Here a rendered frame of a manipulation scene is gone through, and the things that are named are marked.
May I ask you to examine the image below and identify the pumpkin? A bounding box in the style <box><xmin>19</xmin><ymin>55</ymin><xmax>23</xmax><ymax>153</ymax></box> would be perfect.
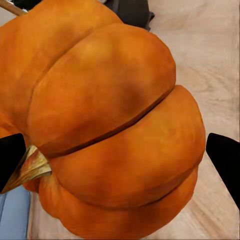
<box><xmin>0</xmin><ymin>0</ymin><xmax>206</xmax><ymax>240</ymax></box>

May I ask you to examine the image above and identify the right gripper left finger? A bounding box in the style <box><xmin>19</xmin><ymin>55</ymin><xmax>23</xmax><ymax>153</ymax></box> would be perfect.
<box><xmin>0</xmin><ymin>133</ymin><xmax>26</xmax><ymax>193</ymax></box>

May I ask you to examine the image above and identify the cauldron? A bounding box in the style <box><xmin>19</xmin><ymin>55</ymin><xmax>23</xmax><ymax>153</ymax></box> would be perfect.
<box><xmin>105</xmin><ymin>0</ymin><xmax>155</xmax><ymax>32</ymax></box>

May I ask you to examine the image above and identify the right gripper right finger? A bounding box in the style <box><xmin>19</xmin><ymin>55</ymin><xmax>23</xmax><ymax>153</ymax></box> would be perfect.
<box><xmin>205</xmin><ymin>133</ymin><xmax>240</xmax><ymax>210</ymax></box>

